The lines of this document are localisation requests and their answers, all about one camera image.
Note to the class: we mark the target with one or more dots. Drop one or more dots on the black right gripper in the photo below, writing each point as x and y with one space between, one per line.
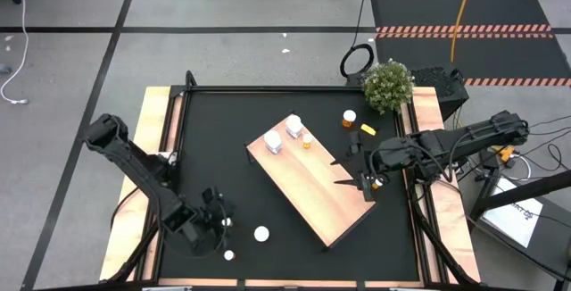
366 166

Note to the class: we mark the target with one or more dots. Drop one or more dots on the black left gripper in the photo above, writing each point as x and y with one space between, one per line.
207 224

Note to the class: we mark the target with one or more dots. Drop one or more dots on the small amber pill bottle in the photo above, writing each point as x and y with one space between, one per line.
307 140
229 255

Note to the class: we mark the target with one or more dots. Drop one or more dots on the large amber pill bottle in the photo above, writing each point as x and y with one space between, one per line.
262 234

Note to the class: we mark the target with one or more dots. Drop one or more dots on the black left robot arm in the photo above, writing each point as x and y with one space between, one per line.
134 161

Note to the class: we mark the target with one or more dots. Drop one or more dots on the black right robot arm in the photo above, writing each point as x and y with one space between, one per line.
468 141

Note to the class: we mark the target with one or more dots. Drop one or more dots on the wooden cutting board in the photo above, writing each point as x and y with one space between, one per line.
312 184

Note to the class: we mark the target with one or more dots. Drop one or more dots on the yellow block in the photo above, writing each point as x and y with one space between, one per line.
368 129

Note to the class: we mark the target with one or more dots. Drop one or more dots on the black table mat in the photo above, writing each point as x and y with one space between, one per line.
214 148

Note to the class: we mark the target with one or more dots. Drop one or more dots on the green potted plant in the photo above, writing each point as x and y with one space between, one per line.
388 85

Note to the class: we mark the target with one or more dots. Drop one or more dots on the black perforated box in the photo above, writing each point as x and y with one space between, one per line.
441 88

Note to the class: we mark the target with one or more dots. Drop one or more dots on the yellow plug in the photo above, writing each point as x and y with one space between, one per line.
504 152

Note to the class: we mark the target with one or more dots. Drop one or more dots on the white printed sheet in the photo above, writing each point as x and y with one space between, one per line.
510 217

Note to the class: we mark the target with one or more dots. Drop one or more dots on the black hazard-striped floor mat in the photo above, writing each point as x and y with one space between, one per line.
446 10

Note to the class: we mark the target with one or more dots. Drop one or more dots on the black equipment stand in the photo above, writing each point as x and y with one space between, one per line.
553 237

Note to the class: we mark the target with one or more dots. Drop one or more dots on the silver angle bracket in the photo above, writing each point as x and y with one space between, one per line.
167 288

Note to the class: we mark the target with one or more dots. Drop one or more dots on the black corner bracket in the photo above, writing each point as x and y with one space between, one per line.
190 79

